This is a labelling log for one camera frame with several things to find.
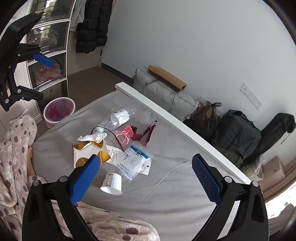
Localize crumpled white tissue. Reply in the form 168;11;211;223
77;132;108;143

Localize clear plastic bag blue label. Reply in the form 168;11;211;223
113;142;153;182

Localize clear plastic bottle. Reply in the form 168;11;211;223
99;107;137;133

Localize dark grey travel bag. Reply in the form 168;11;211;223
211;109;262;160

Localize olive green cloth bundle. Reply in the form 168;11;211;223
221;146;244;168

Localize white wall socket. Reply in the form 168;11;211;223
240;83;263;110

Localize white and gold paper box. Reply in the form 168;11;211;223
72;139;112;168

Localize black fabric bag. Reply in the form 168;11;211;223
245;113;296;163

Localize white round waste bin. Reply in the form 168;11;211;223
43;97;76;128

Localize dark red ribbon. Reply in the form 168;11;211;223
133;120;158;146

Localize black down jacket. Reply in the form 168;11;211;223
76;0;114;54

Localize brown cardboard box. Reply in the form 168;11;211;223
148;65;186;92

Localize dotted fleece clothing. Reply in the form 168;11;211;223
0;115;160;241

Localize pink bin liner bag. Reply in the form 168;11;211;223
45;98;75;121

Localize pink plastic loops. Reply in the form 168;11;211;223
116;125;135;145

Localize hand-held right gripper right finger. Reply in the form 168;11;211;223
191;153;270;241

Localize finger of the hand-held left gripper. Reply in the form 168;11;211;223
9;44;55;69
0;65;44;112

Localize grey fabric storage bag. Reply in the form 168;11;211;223
133;66;199;122

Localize white printed paper slip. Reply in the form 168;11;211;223
106;145;125;163

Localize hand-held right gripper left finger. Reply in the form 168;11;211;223
22;154;101;241

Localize white hanging garment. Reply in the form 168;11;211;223
69;0;87;32

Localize dark thin strap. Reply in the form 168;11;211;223
91;126;125;152

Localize paper bag with red ribbon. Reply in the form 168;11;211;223
30;62;63;86

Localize clear drawer storage unit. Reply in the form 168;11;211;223
24;0;77;98

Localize brown plastic bag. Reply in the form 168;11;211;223
190;97;223;142

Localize white paper cup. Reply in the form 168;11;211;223
100;172;123;195

